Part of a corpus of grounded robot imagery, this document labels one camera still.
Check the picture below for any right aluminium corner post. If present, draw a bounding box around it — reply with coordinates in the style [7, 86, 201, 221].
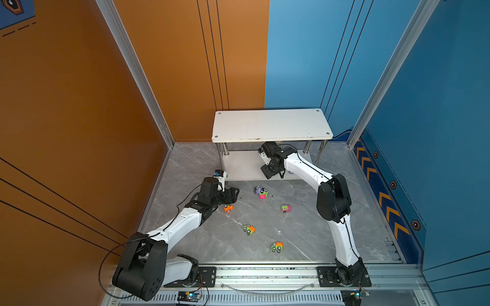
[347, 0, 440, 150]

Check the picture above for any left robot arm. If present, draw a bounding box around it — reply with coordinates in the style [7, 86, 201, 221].
[112, 172, 240, 301]

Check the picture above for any orange green toy car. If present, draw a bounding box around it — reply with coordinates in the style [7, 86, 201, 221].
[243, 224, 256, 236]

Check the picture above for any aluminium corner post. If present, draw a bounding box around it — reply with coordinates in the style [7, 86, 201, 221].
[347, 0, 440, 150]
[96, 0, 175, 149]

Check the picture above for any white two-tier shelf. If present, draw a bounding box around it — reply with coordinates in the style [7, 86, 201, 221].
[212, 108, 333, 181]

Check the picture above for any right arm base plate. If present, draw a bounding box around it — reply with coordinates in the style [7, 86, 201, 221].
[316, 265, 372, 288]

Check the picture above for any left aluminium corner post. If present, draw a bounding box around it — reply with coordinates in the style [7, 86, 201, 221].
[96, 0, 175, 149]

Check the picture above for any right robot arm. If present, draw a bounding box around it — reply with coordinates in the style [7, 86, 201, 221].
[258, 142, 372, 287]

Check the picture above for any left circuit board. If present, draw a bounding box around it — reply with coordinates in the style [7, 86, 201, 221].
[177, 291, 204, 305]

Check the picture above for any small purple figure toy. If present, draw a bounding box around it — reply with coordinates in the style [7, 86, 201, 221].
[254, 186, 267, 196]

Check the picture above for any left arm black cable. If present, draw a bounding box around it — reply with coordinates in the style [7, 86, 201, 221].
[97, 183, 204, 300]

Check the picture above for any green orange toy truck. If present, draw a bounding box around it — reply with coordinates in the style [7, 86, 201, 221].
[271, 242, 284, 253]

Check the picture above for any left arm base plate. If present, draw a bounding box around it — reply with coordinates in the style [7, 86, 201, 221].
[165, 266, 217, 288]

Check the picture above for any circuit board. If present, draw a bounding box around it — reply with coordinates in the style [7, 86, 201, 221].
[177, 291, 204, 305]
[341, 289, 371, 306]

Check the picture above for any right circuit board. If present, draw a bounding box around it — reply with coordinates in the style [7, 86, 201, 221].
[341, 289, 371, 306]

